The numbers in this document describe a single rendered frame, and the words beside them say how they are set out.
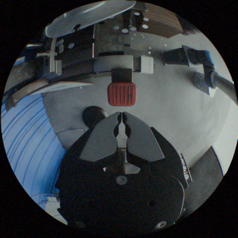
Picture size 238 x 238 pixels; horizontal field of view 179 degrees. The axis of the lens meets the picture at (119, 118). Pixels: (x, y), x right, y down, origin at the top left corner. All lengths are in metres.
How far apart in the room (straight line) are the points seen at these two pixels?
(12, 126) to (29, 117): 0.41
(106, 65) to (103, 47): 0.07
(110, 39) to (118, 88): 0.21
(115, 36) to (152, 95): 0.86
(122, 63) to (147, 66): 0.10
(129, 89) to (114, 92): 0.04
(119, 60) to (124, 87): 0.14
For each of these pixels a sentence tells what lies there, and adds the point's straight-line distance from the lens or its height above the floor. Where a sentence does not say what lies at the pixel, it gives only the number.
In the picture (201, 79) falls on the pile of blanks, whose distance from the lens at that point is 1.33.
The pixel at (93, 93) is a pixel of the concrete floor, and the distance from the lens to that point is 1.04.
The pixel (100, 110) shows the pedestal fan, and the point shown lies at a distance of 1.06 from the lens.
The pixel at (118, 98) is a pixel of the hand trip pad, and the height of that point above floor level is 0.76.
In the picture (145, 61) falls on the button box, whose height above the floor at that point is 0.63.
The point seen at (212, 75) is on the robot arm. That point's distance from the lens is 0.60.
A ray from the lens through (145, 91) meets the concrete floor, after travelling 1.02.
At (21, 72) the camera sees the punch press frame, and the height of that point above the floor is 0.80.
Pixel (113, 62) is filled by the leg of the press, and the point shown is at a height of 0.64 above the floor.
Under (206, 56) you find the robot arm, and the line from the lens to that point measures 0.63.
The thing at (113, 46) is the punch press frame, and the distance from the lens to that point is 0.32.
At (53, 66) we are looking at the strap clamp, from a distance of 0.30.
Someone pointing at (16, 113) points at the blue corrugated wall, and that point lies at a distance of 1.39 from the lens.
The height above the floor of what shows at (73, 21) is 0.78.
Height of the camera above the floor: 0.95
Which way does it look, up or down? 58 degrees down
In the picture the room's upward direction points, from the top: 178 degrees counter-clockwise
